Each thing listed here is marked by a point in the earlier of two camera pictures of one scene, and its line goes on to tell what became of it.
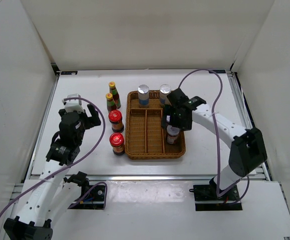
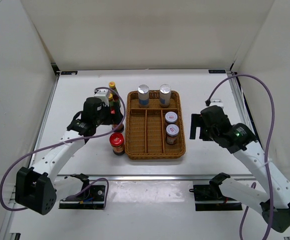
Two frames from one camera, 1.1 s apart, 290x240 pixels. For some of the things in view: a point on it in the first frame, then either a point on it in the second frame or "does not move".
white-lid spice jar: [172, 134] does not move
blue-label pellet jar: [164, 89] does not move
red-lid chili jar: [117, 141] does not move
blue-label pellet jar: [143, 95] does not move
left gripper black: [91, 121] -> [113, 118]
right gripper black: [167, 110] -> [196, 121]
